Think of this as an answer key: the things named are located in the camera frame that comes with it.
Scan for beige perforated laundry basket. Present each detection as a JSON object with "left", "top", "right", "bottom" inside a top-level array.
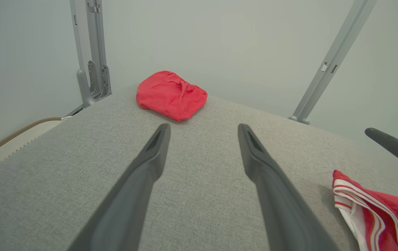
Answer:
[{"left": 0, "top": 117, "right": 63, "bottom": 180}]

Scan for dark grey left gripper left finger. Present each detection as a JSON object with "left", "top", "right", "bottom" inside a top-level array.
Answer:
[{"left": 67, "top": 123, "right": 171, "bottom": 251}]

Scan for grey metal cart frame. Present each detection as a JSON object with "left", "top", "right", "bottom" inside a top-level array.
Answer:
[{"left": 65, "top": 0, "right": 112, "bottom": 117}]

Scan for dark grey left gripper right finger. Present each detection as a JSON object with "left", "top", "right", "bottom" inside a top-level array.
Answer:
[{"left": 238, "top": 123, "right": 339, "bottom": 251}]

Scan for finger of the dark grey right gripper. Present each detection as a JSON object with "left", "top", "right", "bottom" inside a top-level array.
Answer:
[{"left": 365, "top": 128, "right": 398, "bottom": 175}]

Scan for red Bulls shirt white sleeves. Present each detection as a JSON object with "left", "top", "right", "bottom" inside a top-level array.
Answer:
[{"left": 332, "top": 170, "right": 398, "bottom": 251}]

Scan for red garment with white hem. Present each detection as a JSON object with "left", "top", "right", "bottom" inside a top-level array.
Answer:
[{"left": 136, "top": 70, "right": 208, "bottom": 122}]

